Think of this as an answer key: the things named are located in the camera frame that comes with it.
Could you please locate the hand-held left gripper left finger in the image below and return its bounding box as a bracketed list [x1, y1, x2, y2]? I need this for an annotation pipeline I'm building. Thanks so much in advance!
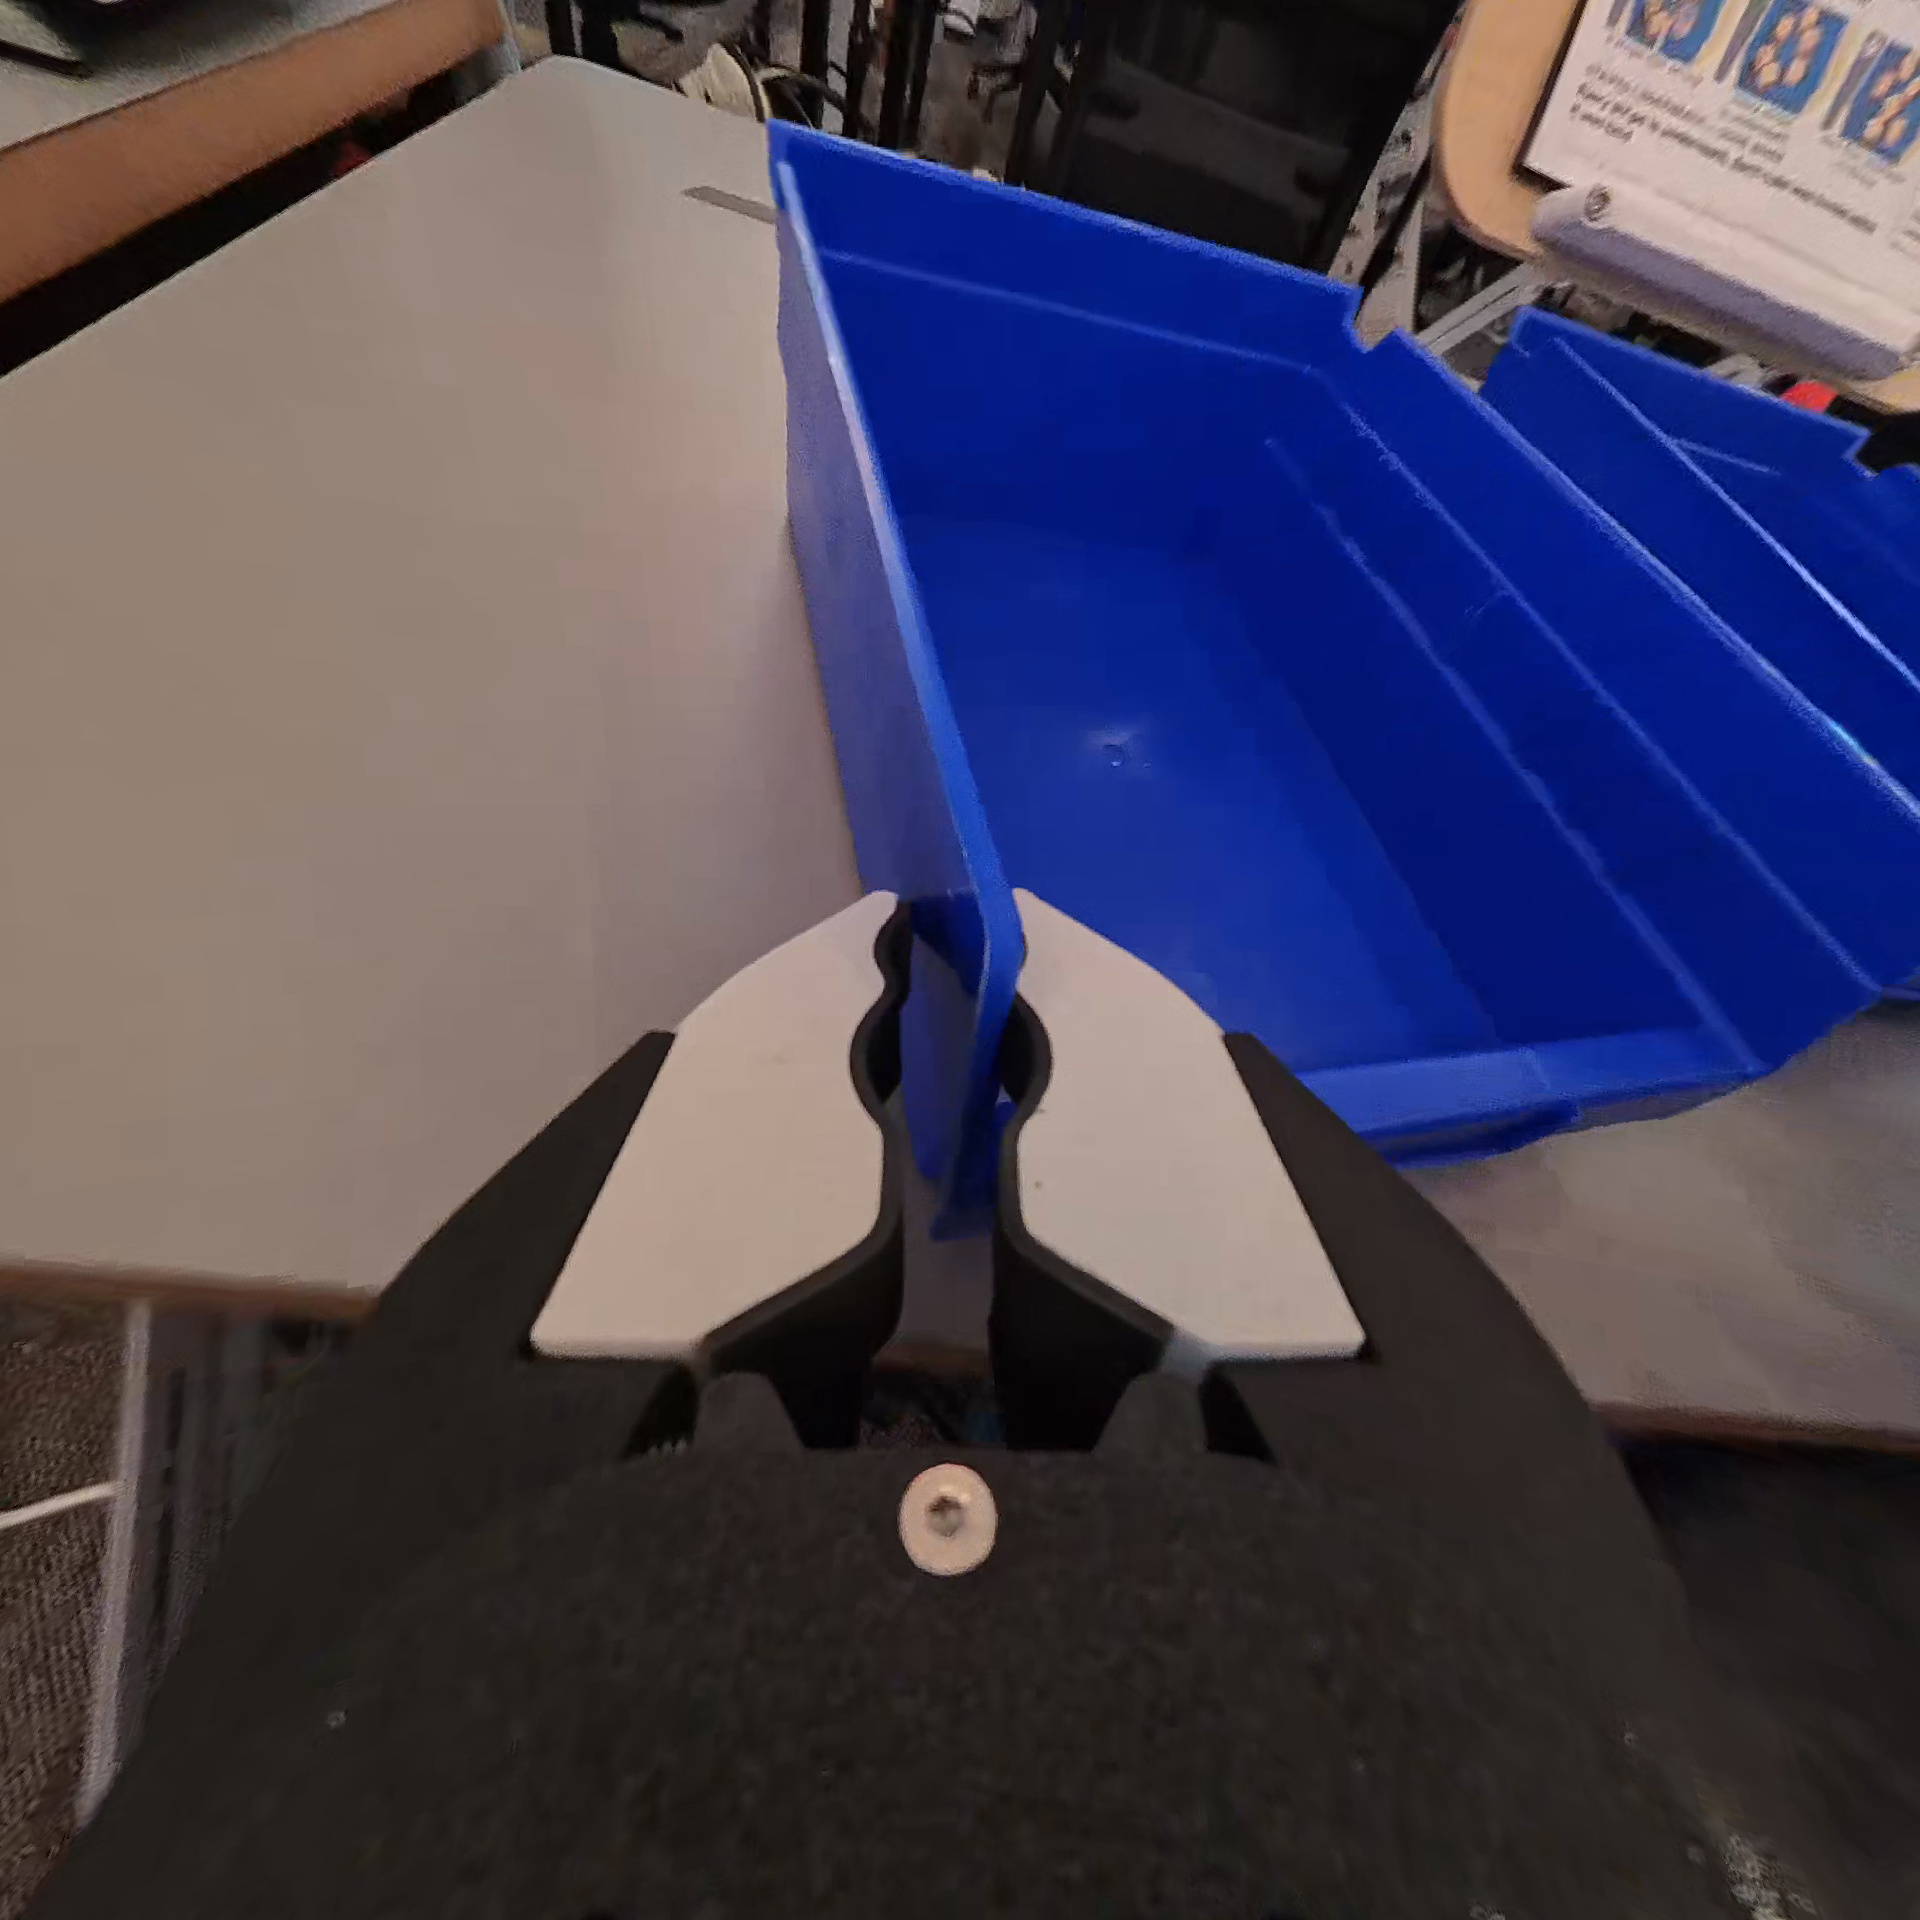
[528, 892, 913, 1455]

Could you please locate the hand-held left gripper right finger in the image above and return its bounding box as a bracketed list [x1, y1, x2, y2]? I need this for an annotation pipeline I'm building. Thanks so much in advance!
[990, 888, 1369, 1455]

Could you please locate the blue plastic bin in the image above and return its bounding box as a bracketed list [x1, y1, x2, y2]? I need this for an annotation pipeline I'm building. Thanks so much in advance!
[1480, 306, 1920, 723]
[767, 119, 1920, 1239]

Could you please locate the grey mesh office chair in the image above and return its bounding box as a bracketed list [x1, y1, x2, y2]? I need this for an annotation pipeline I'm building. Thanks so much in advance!
[1034, 0, 1455, 279]

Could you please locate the printed instruction sheet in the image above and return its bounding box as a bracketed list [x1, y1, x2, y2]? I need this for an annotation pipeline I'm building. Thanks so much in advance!
[1517, 0, 1920, 256]

